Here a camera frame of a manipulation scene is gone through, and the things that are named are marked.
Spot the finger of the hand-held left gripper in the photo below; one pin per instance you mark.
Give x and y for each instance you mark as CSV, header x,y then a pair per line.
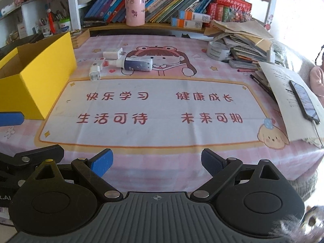
x,y
38,155
11,119

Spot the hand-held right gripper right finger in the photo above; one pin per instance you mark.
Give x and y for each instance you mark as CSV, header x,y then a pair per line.
x,y
211,162

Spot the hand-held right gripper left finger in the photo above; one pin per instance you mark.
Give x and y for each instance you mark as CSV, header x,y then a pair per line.
x,y
102,162

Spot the yellow cardboard box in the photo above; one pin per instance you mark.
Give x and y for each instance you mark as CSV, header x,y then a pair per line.
x,y
38,93

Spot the white charger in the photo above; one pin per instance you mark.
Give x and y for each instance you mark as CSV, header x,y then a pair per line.
x,y
111,53
95,73

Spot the dark blue spray bottle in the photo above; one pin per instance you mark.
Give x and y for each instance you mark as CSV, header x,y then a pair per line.
x,y
138,64

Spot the grey tape roll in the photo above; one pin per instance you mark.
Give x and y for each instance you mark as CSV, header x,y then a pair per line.
x,y
215,54

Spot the pink checked tablecloth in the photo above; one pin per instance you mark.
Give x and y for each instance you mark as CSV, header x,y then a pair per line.
x,y
162,136

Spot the black pencil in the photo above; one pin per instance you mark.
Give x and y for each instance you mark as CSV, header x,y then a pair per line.
x,y
262,86

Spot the white pen holder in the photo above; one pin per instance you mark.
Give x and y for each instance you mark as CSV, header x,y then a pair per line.
x,y
45,29

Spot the large paper sheet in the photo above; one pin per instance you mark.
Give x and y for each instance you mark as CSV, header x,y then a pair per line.
x,y
286,101

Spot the red crayon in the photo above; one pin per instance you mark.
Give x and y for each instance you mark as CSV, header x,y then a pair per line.
x,y
246,70

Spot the grey pencil case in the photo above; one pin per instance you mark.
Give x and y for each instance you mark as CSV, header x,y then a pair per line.
x,y
240,64

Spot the wooden chess board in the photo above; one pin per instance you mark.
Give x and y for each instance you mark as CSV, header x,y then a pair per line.
x,y
79,39

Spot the red tassel pen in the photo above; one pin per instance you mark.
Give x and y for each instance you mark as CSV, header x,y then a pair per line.
x,y
50,20

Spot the green-lid white jar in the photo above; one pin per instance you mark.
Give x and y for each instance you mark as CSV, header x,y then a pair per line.
x,y
64,26

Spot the white cubby shelf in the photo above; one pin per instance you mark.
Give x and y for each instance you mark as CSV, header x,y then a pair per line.
x,y
27,12

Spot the black smartphone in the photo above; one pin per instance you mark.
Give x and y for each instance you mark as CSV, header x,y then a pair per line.
x,y
303,101

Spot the pink case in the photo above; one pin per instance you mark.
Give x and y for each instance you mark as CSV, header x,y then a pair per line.
x,y
19,0

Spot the white wooden bookshelf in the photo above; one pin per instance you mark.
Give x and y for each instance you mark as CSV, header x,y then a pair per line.
x,y
74,5

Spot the stack of papers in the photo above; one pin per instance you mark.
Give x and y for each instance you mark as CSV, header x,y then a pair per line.
x,y
240,30

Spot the orange white box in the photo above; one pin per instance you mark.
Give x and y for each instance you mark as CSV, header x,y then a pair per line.
x,y
187,23
195,16

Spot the row of colourful books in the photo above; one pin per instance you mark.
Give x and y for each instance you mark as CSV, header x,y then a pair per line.
x,y
114,5

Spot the pink cup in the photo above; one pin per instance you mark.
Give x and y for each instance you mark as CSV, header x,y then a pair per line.
x,y
135,10

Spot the red box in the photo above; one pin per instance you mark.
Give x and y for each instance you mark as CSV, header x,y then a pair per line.
x,y
232,2

